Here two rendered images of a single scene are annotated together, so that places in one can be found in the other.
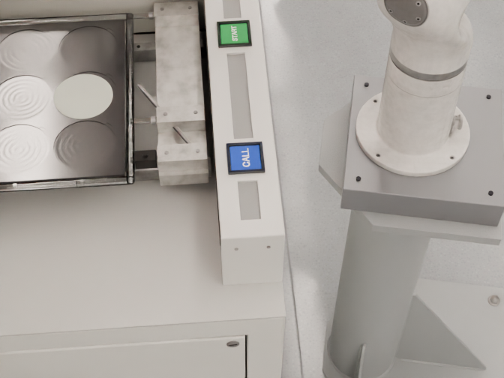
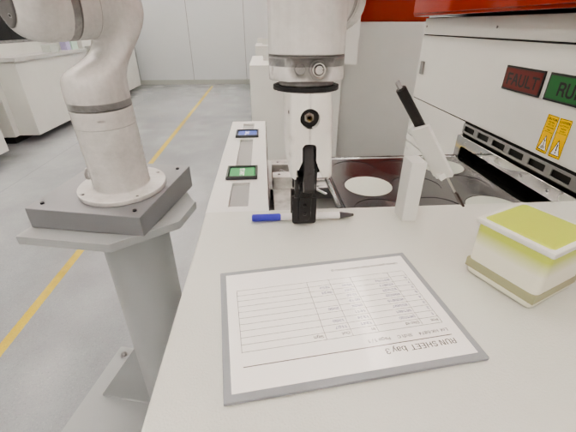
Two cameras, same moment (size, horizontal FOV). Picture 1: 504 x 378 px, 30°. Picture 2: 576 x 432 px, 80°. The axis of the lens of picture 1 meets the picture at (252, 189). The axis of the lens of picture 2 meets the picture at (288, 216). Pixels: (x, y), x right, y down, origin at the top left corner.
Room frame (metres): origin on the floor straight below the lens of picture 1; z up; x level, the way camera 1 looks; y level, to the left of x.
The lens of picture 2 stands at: (1.70, 0.12, 1.20)
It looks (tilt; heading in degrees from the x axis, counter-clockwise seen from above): 29 degrees down; 181
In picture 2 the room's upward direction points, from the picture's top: straight up
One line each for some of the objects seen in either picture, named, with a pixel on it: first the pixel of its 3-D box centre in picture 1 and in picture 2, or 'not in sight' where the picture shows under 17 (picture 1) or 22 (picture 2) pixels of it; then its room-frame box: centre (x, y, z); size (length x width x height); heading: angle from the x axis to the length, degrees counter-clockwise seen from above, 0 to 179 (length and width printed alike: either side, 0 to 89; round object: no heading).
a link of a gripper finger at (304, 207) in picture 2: not in sight; (305, 203); (1.31, 0.14, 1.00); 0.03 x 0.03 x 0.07; 5
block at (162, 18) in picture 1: (176, 13); not in sight; (1.23, 0.14, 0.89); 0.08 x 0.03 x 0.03; 95
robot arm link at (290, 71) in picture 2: not in sight; (306, 69); (1.29, 0.14, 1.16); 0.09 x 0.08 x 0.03; 5
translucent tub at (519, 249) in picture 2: not in sight; (525, 253); (1.41, 0.36, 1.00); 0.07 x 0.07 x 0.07; 28
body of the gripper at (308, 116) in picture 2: not in sight; (304, 125); (1.29, 0.14, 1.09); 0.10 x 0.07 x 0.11; 5
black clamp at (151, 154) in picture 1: (145, 158); not in sight; (0.90, 0.17, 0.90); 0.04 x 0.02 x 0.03; 95
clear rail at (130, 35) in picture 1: (130, 93); (332, 189); (1.04, 0.21, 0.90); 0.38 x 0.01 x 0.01; 5
